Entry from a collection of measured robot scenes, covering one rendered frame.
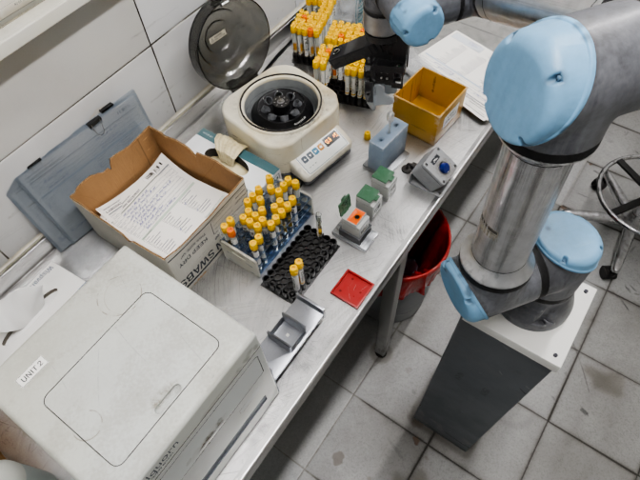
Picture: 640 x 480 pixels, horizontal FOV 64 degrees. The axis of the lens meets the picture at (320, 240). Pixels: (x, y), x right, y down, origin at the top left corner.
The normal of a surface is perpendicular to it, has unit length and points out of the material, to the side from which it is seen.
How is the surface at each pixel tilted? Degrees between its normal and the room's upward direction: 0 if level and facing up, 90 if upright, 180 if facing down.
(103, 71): 90
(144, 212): 1
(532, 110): 83
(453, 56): 1
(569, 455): 0
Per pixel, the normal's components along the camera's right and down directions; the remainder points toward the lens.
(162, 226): -0.04, -0.53
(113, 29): 0.82, 0.47
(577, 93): 0.23, 0.45
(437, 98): -0.62, 0.67
